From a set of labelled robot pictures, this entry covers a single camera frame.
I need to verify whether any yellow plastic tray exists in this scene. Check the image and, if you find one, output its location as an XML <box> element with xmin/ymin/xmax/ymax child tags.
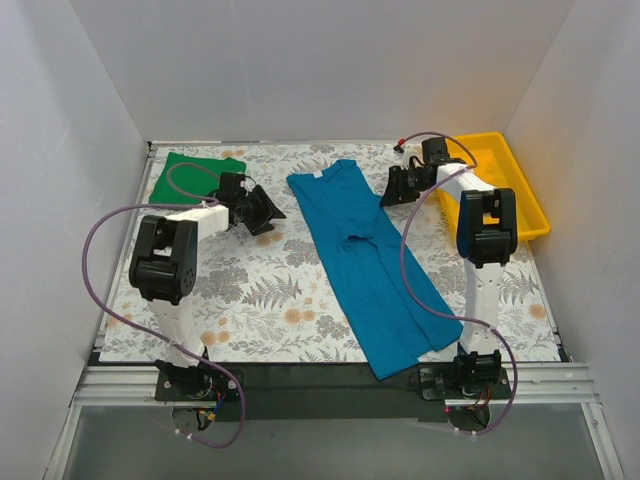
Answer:
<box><xmin>436</xmin><ymin>132</ymin><xmax>551</xmax><ymax>243</ymax></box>

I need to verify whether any blue t shirt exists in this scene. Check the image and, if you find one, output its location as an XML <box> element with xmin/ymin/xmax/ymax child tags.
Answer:
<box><xmin>287</xmin><ymin>159</ymin><xmax>462</xmax><ymax>380</ymax></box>

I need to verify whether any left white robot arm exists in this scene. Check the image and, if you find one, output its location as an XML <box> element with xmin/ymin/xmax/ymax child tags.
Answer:
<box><xmin>129</xmin><ymin>172</ymin><xmax>286</xmax><ymax>400</ymax></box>

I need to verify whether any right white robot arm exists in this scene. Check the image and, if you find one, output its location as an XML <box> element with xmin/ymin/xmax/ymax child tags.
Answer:
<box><xmin>380</xmin><ymin>132</ymin><xmax>518</xmax><ymax>399</ymax></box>

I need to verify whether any folded green t shirt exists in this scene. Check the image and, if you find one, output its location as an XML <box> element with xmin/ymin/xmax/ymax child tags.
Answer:
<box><xmin>148</xmin><ymin>152</ymin><xmax>246</xmax><ymax>205</ymax></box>

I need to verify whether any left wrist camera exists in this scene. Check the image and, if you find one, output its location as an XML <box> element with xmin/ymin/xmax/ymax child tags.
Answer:
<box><xmin>240</xmin><ymin>175</ymin><xmax>256</xmax><ymax>192</ymax></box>

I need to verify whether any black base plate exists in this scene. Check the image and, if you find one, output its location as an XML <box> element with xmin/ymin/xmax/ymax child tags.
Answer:
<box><xmin>154</xmin><ymin>360</ymin><xmax>512</xmax><ymax>422</ymax></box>

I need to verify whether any aluminium frame rail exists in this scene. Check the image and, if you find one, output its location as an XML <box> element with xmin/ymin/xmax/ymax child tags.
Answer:
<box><xmin>47</xmin><ymin>363</ymin><xmax>623</xmax><ymax>479</ymax></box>

